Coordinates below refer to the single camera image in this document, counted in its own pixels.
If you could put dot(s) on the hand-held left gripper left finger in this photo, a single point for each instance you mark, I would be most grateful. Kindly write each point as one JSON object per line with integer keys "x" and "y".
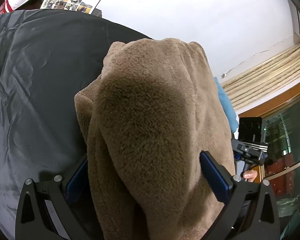
{"x": 76, "y": 182}

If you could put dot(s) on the beige curtain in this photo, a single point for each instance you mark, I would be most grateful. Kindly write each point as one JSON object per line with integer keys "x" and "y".
{"x": 265, "y": 80}

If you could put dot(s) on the person's right hand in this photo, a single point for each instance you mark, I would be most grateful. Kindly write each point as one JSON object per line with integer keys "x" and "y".
{"x": 250, "y": 174}

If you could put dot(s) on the brown fleece cloth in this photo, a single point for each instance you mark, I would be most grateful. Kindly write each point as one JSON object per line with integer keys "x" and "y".
{"x": 152, "y": 117}

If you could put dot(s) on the blue folded towel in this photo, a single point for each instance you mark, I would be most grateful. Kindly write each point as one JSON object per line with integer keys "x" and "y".
{"x": 227, "y": 105}

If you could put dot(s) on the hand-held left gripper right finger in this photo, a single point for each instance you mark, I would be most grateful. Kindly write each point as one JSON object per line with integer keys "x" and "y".
{"x": 213, "y": 177}

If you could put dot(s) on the wooden framed window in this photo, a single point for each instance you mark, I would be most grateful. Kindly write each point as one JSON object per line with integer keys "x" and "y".
{"x": 277, "y": 100}

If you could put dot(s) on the black shiny bed cover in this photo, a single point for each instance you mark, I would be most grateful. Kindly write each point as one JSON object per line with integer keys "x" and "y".
{"x": 40, "y": 92}

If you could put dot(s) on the photo collage frame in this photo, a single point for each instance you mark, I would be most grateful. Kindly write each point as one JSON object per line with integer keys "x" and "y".
{"x": 70, "y": 0}

